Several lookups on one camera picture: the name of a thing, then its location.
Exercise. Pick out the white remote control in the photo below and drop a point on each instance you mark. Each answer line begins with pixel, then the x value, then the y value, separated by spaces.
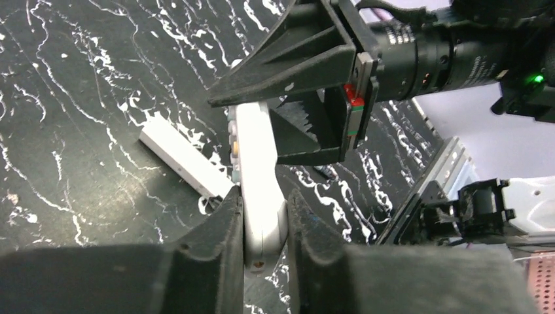
pixel 253 156

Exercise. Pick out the aluminium frame rail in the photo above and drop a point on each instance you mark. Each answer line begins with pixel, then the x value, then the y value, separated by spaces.
pixel 451 169

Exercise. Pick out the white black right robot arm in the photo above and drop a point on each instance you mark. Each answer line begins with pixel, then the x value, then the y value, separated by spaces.
pixel 527 85

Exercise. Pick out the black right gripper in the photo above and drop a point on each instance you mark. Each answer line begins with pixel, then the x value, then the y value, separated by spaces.
pixel 324 44

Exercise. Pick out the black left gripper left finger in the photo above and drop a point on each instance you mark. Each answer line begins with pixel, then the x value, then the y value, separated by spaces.
pixel 202 272

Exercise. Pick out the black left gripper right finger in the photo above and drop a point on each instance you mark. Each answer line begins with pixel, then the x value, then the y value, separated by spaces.
pixel 329 275

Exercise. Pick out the long white rectangular block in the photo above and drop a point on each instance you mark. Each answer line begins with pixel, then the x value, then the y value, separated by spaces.
pixel 172 147

